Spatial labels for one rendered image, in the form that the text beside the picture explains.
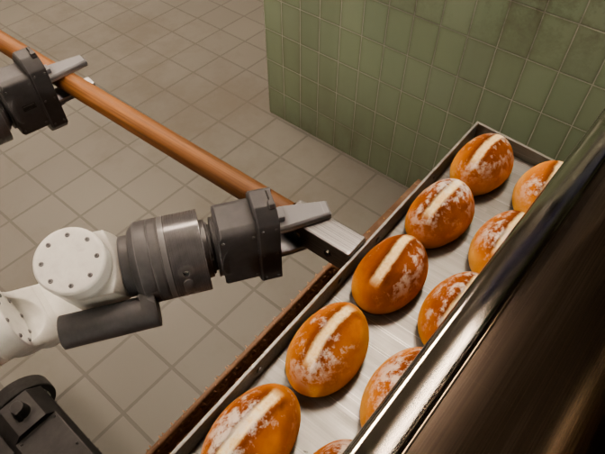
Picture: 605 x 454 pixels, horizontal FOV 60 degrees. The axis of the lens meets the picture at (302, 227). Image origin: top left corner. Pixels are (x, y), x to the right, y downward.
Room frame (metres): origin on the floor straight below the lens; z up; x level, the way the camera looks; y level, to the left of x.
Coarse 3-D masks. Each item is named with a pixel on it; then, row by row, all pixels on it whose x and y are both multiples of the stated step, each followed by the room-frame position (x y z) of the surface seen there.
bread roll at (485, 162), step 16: (480, 144) 0.47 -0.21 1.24; (496, 144) 0.47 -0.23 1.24; (464, 160) 0.45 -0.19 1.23; (480, 160) 0.45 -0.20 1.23; (496, 160) 0.45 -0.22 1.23; (512, 160) 0.47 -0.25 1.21; (464, 176) 0.44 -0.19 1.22; (480, 176) 0.43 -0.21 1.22; (496, 176) 0.44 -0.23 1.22; (480, 192) 0.43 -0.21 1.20
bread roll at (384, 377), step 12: (420, 348) 0.21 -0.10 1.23; (396, 360) 0.20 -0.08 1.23; (408, 360) 0.20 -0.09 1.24; (384, 372) 0.19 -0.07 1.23; (396, 372) 0.18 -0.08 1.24; (372, 384) 0.18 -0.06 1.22; (384, 384) 0.18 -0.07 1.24; (372, 396) 0.17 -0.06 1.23; (384, 396) 0.17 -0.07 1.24; (360, 408) 0.17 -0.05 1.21; (372, 408) 0.16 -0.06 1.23; (360, 420) 0.16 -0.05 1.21
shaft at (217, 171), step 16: (0, 32) 0.76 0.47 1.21; (0, 48) 0.74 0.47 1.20; (16, 48) 0.72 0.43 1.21; (48, 64) 0.67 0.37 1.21; (64, 80) 0.64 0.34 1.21; (80, 80) 0.63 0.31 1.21; (80, 96) 0.61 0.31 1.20; (96, 96) 0.60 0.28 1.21; (112, 96) 0.60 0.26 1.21; (112, 112) 0.57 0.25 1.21; (128, 112) 0.56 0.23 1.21; (128, 128) 0.54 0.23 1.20; (144, 128) 0.53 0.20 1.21; (160, 128) 0.53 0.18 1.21; (160, 144) 0.50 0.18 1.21; (176, 144) 0.50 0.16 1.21; (192, 144) 0.50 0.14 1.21; (176, 160) 0.49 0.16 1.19; (192, 160) 0.47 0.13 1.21; (208, 160) 0.47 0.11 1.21; (208, 176) 0.45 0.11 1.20; (224, 176) 0.44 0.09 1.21; (240, 176) 0.44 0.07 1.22; (240, 192) 0.42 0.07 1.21; (272, 192) 0.41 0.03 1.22
